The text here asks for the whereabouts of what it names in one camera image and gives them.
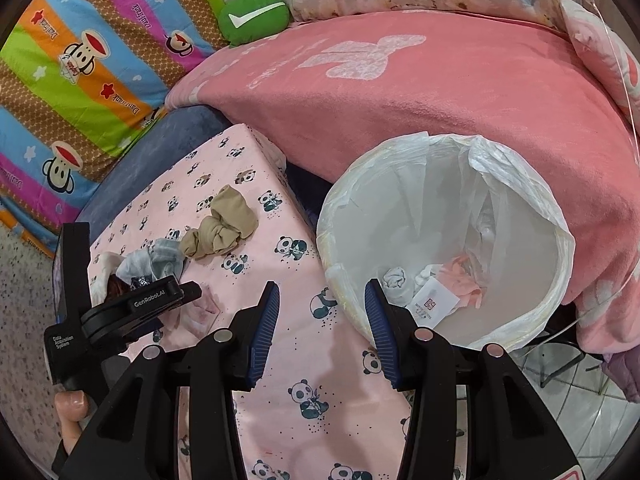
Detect grey cloth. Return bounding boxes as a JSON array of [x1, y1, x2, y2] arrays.
[[116, 238, 186, 285]]

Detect white lined trash bin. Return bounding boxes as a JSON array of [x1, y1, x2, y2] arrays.
[[317, 132, 575, 351]]

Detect left hand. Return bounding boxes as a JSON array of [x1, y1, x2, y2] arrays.
[[54, 390, 90, 454]]

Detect pink tissue paper scrap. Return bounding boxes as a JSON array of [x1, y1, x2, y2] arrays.
[[175, 289, 220, 338]]

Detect white paper tag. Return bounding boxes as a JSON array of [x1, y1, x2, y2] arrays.
[[407, 278, 460, 328]]

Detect white crumpled tissue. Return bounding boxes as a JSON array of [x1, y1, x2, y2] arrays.
[[382, 264, 442, 307]]

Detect pink panda print sheet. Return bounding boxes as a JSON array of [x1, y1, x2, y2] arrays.
[[88, 125, 410, 479]]

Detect tan rolled socks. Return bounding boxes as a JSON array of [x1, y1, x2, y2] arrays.
[[179, 185, 259, 260]]

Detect black metal stand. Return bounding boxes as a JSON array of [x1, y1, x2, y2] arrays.
[[513, 302, 604, 389]]

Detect blue velvet cushion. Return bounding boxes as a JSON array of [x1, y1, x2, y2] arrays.
[[77, 105, 231, 240]]

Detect colourful striped monkey pillow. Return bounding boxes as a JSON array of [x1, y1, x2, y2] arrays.
[[1, 0, 224, 236]]

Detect pink blanket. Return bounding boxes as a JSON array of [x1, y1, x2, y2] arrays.
[[166, 10, 639, 354]]

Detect green checkmark plush cushion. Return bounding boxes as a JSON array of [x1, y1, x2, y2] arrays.
[[218, 0, 291, 47]]

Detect pink white pillow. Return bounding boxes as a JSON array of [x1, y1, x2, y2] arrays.
[[560, 0, 639, 128]]

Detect thin white cable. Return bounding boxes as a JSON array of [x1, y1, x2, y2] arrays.
[[524, 0, 640, 361]]

